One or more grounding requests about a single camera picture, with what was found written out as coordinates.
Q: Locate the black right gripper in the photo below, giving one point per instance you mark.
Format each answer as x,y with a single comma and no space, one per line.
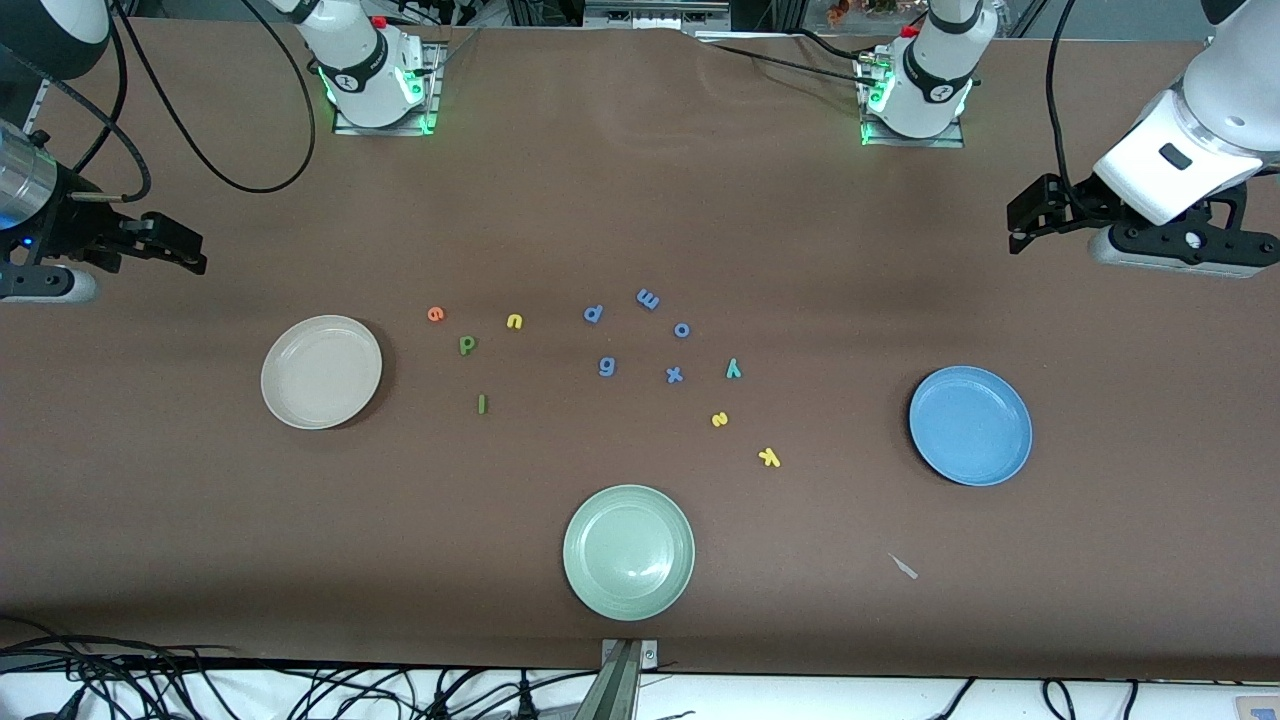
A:
72,222

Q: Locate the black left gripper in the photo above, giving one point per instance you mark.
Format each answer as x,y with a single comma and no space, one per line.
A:
1075,204

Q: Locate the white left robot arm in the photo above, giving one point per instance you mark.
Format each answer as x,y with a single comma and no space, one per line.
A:
935,70

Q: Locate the beige brown round plate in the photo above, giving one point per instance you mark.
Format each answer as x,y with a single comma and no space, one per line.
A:
320,372

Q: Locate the blue round plate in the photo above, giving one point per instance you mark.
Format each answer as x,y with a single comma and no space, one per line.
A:
970,425

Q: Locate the orange background object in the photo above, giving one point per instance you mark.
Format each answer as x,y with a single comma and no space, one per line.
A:
840,10

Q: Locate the yellow foam letter k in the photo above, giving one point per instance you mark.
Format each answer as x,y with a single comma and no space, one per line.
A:
768,457

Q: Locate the small white tape scrap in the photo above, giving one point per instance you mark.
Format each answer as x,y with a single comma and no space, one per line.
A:
905,568

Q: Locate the brown table cover sheet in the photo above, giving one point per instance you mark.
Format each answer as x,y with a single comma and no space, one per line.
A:
640,200

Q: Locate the blue foam letter m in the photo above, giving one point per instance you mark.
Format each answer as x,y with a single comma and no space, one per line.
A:
648,299

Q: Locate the pale green round plate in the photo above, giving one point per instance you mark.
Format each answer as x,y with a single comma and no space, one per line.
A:
628,552

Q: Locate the beige box corner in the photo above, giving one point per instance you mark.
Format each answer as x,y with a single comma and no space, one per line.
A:
1260,708

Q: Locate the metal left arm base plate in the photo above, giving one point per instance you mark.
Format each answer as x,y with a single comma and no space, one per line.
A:
950,143

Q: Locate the aluminium profile rail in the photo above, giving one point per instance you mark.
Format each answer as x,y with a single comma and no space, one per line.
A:
35,105

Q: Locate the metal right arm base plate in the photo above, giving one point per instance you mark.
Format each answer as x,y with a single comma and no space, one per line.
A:
345,128

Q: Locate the dark metal frame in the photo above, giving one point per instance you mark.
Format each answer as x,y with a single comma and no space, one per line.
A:
650,12

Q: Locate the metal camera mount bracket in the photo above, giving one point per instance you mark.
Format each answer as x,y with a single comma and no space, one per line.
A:
620,690

